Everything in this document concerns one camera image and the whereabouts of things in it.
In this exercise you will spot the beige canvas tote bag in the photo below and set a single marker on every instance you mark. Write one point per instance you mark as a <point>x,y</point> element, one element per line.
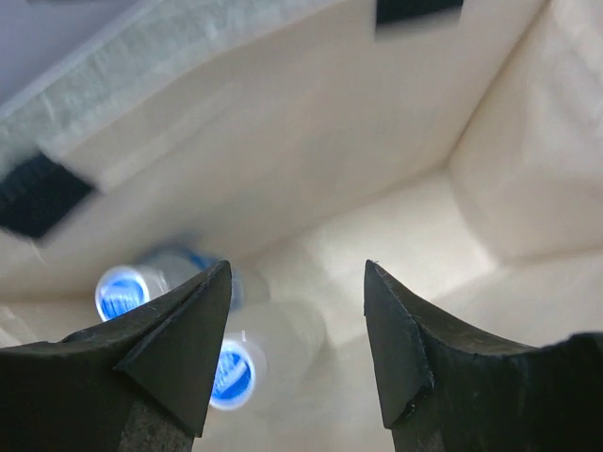
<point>299,140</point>

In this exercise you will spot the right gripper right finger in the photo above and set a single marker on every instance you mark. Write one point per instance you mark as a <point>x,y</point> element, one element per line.
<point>445,385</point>

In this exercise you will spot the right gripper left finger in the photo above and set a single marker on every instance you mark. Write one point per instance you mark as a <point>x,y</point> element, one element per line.
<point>138,382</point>

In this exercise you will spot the plastic bottle blue cap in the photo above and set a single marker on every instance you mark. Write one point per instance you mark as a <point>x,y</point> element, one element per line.
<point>266,351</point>
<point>165,267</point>

